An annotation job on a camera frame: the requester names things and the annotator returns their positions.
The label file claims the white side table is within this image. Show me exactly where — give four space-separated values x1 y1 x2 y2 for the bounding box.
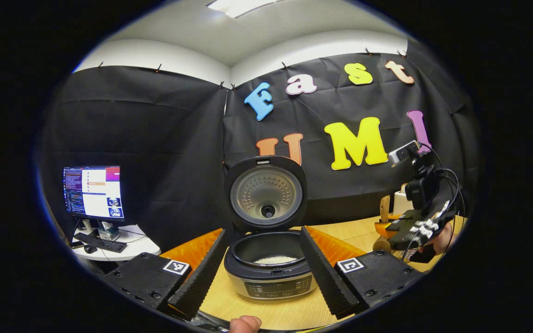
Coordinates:
71 225 161 273

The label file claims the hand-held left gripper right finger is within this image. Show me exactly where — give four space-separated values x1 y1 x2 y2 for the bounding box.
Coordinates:
300 226 423 320

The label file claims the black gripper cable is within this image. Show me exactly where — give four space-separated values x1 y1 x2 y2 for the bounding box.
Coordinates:
421 142 465 259

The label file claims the computer monitor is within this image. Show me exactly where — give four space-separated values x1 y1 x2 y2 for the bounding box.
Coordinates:
63 165 125 222

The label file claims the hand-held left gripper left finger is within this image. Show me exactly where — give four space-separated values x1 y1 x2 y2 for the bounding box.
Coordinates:
105 228 227 321

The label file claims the wooden spoon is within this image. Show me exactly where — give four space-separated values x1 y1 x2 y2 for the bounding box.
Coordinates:
373 194 391 253

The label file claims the ceiling light panel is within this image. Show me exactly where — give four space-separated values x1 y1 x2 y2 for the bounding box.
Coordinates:
206 0 285 19

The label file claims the white rice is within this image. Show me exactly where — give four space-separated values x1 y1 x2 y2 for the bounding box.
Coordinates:
254 255 297 265

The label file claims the black backdrop cloth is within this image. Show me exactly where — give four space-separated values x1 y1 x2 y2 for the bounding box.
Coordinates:
40 39 480 253

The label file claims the black keyboard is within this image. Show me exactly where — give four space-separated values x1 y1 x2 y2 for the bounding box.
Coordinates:
73 232 127 253

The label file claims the dark grey rice cooker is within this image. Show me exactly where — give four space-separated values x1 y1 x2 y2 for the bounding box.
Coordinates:
224 156 319 300

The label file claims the white toaster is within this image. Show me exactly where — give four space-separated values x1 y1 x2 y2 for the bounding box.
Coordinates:
392 184 410 216

